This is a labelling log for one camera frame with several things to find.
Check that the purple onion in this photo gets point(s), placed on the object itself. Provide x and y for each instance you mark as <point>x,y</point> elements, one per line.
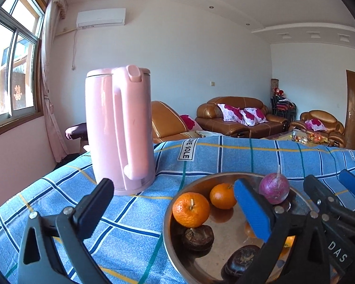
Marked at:
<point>274,188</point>

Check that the brown leather three-seat sofa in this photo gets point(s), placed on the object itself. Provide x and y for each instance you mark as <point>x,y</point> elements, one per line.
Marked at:
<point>213,115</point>

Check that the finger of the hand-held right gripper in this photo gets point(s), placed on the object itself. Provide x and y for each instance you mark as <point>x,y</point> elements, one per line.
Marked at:
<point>353,183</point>
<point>319,192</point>

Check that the red floral pillow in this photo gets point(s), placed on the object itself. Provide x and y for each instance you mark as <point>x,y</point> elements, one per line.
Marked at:
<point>254,116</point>
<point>230,112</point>
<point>190,122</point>
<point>313,123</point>

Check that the pink electric kettle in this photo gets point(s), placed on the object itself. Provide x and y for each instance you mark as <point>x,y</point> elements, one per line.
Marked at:
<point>118,130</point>

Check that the coffee table with snacks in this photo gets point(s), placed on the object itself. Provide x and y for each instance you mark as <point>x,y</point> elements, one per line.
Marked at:
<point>304,137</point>

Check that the dark brown water chestnut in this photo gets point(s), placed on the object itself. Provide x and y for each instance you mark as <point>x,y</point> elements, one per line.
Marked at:
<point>242,261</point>
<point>198,237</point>

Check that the white air conditioner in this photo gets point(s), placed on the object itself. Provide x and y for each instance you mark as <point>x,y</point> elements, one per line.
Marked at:
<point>100,17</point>

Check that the stack of dark chairs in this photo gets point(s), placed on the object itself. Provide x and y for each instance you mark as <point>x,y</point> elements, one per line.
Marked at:
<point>283,108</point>

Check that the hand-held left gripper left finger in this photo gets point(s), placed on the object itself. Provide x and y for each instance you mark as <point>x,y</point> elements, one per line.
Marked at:
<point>94,204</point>

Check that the dark maroon stool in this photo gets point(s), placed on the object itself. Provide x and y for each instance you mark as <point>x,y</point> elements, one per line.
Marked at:
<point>75,130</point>

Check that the blue plaid tablecloth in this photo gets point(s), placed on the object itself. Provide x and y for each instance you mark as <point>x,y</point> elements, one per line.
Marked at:
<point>130,242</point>

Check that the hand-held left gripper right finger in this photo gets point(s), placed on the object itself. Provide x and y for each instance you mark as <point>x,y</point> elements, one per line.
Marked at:
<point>253,210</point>

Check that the pink curtain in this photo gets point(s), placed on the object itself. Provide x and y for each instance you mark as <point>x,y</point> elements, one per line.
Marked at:
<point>51,80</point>

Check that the window with brown frame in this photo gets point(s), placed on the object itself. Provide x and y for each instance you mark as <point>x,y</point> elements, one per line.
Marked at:
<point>14,65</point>

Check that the brown leather armchair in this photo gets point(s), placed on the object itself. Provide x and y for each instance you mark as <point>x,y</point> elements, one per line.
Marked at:
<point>167,121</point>
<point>325,117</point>

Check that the rolled mat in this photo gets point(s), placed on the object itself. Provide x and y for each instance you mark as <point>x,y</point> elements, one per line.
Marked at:
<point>274,83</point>

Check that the stainless steel bowl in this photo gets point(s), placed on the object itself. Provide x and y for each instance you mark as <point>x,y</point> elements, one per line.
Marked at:
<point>224,233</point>

